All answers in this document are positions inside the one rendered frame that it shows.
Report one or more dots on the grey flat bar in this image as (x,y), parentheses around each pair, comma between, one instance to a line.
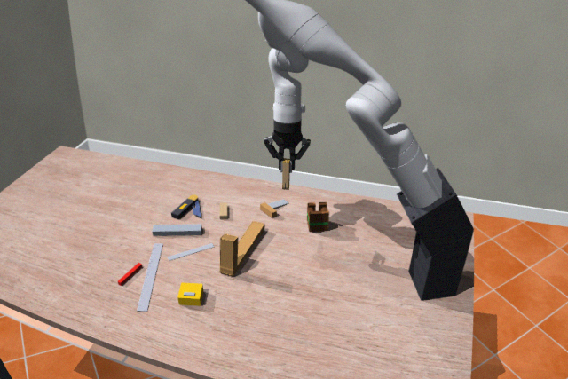
(189,252)
(149,279)

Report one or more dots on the grey rectangular bar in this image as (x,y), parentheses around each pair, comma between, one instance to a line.
(173,230)

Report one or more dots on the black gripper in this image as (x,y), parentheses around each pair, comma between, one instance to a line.
(287,136)

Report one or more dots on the small tan wooden block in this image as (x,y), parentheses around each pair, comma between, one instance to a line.
(223,211)

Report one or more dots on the yellow box with grey clip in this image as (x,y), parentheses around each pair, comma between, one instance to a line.
(190,294)

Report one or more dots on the red rectangular bar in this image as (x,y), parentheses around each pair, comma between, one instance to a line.
(129,274)

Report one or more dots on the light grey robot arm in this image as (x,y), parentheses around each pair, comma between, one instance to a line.
(309,35)

